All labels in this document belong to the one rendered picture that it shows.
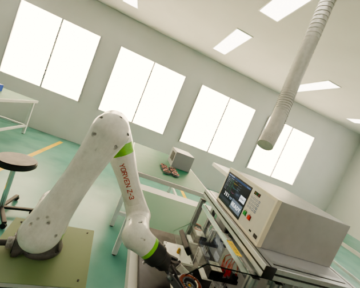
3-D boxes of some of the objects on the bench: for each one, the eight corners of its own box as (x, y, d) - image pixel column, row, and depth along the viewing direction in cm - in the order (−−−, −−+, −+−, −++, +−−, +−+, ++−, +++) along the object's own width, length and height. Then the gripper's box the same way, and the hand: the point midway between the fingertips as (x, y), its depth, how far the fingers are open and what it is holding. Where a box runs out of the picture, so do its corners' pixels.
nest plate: (166, 261, 106) (167, 259, 106) (163, 242, 121) (164, 240, 120) (192, 267, 109) (193, 265, 109) (186, 248, 124) (187, 247, 124)
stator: (178, 299, 85) (181, 291, 84) (174, 277, 96) (176, 270, 95) (202, 303, 87) (206, 296, 87) (195, 282, 98) (198, 275, 98)
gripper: (150, 243, 98) (179, 270, 103) (154, 288, 74) (190, 320, 79) (163, 233, 98) (190, 260, 104) (170, 274, 74) (205, 307, 80)
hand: (188, 285), depth 91 cm, fingers open, 13 cm apart
